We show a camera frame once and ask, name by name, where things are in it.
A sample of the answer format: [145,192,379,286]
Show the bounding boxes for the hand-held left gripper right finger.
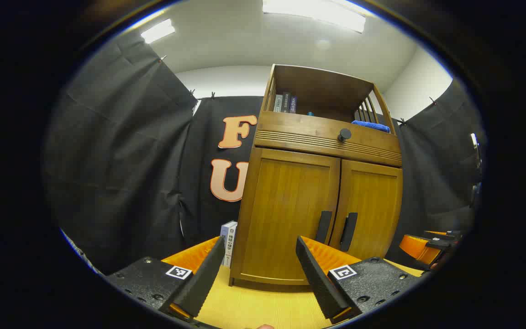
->
[295,235,424,324]

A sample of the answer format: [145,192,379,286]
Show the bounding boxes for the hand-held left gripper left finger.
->
[105,235,227,320]

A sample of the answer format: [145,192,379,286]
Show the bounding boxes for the black door handle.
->
[316,210,333,244]
[340,212,358,252]

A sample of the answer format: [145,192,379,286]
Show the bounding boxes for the wooden shoe cabinet door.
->
[329,160,403,261]
[243,147,341,281]

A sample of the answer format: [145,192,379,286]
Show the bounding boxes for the wooden double-door shoe cabinet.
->
[229,64,404,287]

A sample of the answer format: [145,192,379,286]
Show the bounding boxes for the white book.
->
[220,221,238,268]

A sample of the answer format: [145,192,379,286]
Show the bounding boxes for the blue folded cloth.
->
[351,120,390,133]

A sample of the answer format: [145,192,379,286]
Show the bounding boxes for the large ceiling light panel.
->
[262,0,367,34]

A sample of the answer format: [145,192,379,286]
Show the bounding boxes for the small ceiling light panel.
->
[141,18,176,44]

